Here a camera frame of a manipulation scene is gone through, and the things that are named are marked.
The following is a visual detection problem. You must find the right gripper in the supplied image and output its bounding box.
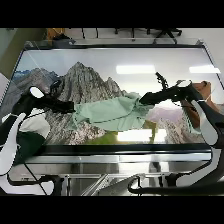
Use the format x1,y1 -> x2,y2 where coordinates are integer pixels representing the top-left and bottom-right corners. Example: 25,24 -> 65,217
138,90 -> 162,105

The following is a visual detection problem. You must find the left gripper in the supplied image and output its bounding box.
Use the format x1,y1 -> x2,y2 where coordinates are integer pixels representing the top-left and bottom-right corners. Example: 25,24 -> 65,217
54,100 -> 76,115

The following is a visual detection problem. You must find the pale green T-shirt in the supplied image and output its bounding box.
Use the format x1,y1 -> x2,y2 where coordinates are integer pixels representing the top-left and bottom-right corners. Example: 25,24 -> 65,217
71,92 -> 156,133

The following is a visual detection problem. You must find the white garment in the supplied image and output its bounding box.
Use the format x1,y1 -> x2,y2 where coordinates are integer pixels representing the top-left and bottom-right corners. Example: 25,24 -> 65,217
2,113 -> 51,140

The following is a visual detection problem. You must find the dark green garment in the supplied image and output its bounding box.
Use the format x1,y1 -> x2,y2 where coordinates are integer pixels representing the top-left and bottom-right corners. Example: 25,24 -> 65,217
13,130 -> 47,165

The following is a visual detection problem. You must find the brown garment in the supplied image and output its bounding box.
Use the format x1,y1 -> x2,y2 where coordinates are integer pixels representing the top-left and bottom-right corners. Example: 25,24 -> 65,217
180,80 -> 215,130

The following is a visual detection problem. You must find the black office chair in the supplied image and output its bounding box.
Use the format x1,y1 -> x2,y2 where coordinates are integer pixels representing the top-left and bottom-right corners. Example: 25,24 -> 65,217
152,27 -> 183,45

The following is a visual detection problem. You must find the silver frame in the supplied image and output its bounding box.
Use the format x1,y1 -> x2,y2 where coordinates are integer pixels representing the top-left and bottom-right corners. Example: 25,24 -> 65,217
6,151 -> 215,197

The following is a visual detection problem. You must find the black cable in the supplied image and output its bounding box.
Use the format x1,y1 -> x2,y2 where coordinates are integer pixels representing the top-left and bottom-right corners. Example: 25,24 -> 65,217
15,146 -> 48,197

